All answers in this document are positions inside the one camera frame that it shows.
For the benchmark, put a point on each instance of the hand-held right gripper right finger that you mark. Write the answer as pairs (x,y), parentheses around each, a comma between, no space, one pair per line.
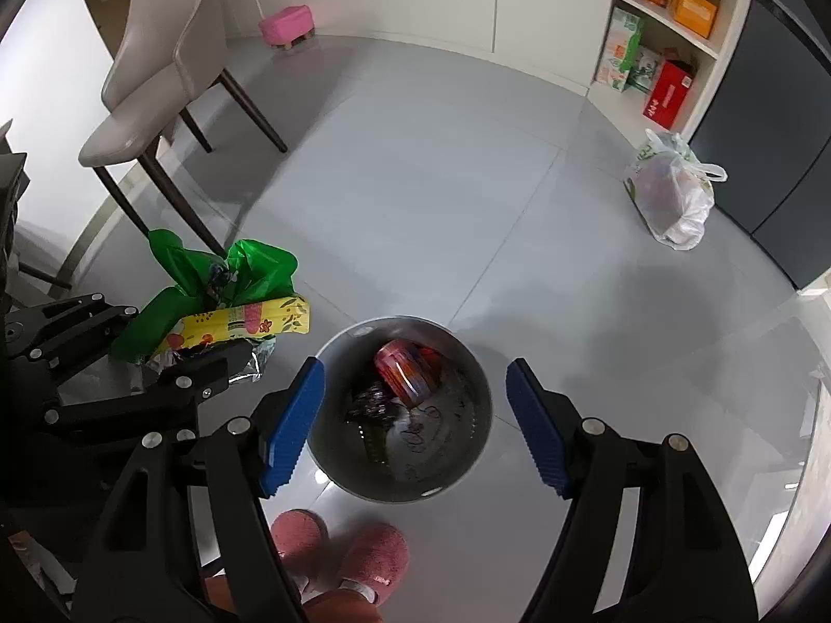
(539,431)

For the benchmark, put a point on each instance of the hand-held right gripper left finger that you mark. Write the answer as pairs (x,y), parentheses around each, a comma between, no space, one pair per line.
(292,431)

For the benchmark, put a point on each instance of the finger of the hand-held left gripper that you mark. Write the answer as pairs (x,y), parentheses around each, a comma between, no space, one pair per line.
(71,328)
(169,396)

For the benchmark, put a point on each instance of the silver foil packet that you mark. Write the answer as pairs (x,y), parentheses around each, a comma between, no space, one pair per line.
(256,366)

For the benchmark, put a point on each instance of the dark shiny snack packet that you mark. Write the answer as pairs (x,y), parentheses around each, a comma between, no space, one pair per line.
(370,402)

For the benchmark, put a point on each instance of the metal trash bin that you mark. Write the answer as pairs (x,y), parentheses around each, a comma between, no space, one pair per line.
(454,441)

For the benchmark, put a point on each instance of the green plastic bag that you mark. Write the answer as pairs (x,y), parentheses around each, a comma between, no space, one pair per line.
(188,285)

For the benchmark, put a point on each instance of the yellow floral packet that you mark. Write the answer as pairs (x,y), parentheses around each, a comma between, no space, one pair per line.
(253,319)

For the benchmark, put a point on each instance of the red drink can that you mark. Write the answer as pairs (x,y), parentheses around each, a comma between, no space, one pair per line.
(402,373)

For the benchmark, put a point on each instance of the pink fuzzy slipper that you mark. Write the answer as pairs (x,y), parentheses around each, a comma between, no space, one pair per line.
(376,555)
(295,535)

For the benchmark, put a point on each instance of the white plastic bag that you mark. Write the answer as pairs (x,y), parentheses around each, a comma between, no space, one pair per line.
(675,201)

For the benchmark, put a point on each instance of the glass-topped table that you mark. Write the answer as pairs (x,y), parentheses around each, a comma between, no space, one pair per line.
(808,441)

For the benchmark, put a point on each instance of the beige dining chair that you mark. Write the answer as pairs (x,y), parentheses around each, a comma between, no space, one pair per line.
(156,65)

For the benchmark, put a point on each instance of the red cardboard box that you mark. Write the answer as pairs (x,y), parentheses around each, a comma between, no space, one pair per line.
(669,97)

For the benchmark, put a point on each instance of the pink footstool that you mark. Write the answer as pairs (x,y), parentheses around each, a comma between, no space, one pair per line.
(285,23)

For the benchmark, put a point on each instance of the green drink pack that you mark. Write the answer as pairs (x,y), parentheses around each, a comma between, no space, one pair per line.
(646,71)

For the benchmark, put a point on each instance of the green and white carton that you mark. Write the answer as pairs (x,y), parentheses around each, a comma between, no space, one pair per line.
(617,52)

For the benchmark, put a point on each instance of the dark grey cabinet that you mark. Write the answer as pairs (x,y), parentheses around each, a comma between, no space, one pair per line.
(779,110)

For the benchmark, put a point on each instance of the white open shelf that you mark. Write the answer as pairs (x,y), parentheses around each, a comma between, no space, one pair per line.
(733,32)

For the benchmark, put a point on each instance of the orange cardboard box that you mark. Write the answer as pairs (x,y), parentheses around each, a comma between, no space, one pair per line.
(693,10)

